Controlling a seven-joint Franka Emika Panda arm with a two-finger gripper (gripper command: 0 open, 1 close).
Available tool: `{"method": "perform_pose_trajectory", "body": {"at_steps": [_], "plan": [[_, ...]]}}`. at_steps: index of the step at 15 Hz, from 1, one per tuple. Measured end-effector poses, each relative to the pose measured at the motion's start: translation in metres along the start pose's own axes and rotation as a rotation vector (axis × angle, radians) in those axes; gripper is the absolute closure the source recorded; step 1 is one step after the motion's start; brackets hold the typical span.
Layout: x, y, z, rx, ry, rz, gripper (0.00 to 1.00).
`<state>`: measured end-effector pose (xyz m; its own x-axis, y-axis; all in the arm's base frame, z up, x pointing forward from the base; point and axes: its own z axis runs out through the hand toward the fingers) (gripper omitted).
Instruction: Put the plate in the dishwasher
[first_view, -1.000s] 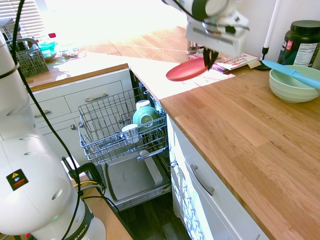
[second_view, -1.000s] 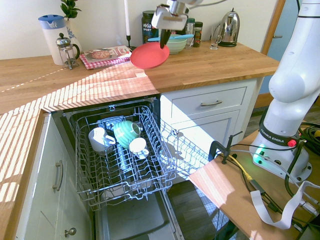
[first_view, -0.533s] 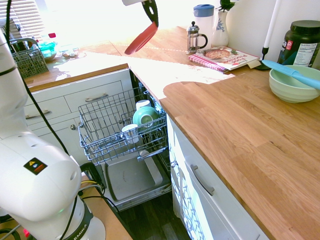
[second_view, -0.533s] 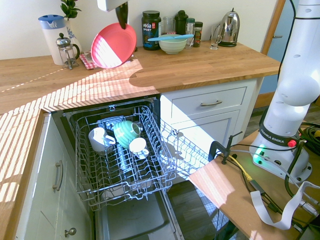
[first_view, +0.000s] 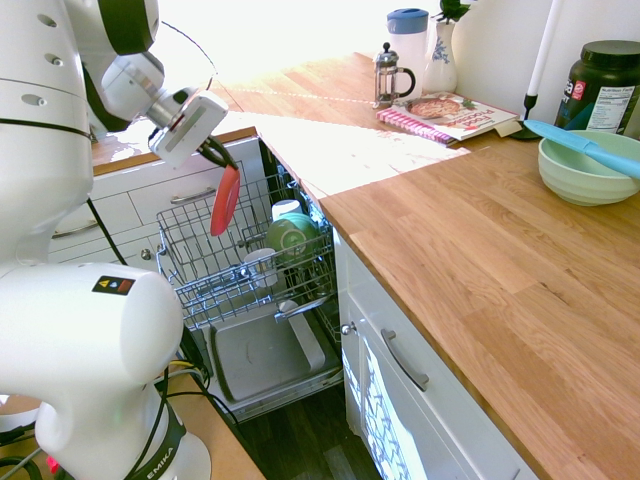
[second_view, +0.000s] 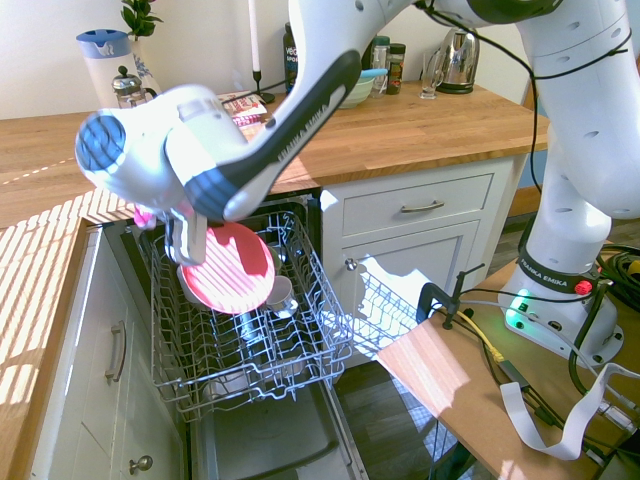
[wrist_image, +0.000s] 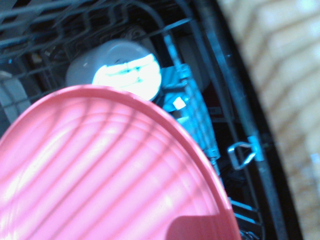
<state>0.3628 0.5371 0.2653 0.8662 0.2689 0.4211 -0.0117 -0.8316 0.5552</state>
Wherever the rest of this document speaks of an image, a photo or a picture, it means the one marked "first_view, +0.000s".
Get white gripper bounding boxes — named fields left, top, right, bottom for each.
left=148, top=92, right=241, bottom=172

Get coral pink plate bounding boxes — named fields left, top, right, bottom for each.
left=209, top=164, right=242, bottom=237

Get grey dishwasher door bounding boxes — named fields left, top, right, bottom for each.
left=199, top=308, right=346, bottom=424

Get white kitchen cabinet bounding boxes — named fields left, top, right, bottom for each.
left=48, top=135, right=267, bottom=326
left=331, top=227, right=540, bottom=480

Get white ceramic cup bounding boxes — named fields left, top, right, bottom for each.
left=271, top=198, right=304, bottom=222

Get green ceramic bowl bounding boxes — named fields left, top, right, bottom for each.
left=264, top=212, right=320, bottom=264

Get white ceramic mug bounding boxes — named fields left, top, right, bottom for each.
left=242, top=248, right=279, bottom=289

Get glass French press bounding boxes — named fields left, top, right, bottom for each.
left=373, top=41, right=417, bottom=109

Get black mounting clamp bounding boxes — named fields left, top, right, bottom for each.
left=178, top=327, right=207, bottom=384

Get pink striped notebook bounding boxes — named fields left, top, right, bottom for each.
left=376, top=107, right=459, bottom=147

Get white pitcher blue lid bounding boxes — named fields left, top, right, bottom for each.
left=386, top=7, right=430, bottom=96

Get white vase blue flowers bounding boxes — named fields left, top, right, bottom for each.
left=422, top=19, right=459, bottom=94

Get food processor cookbook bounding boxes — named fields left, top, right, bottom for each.
left=391, top=92, right=521, bottom=142

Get green plant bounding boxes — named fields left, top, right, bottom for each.
left=432, top=0, right=472, bottom=24

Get black candle holder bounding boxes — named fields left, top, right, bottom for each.
left=509, top=92, right=544, bottom=141

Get white taper candle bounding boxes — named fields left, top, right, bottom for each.
left=527, top=0, right=565, bottom=96

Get mint green mixing bowl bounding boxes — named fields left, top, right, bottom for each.
left=537, top=129, right=640, bottom=207

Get blue spatula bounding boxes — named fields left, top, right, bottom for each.
left=523, top=118, right=640, bottom=180

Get black protein powder tub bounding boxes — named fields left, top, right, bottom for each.
left=553, top=39, right=640, bottom=137

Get long silver drawer handle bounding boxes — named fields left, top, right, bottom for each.
left=169, top=186, right=218, bottom=205
left=51, top=219, right=102, bottom=239

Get wire dishwasher rack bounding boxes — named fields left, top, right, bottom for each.
left=155, top=172, right=337, bottom=331

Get black base cable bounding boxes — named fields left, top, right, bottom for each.
left=85, top=197, right=174, bottom=480

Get yellow wires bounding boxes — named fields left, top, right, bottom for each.
left=169, top=358, right=205, bottom=377

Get grey curved drawer handle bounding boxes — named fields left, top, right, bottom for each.
left=380, top=328, right=431, bottom=393

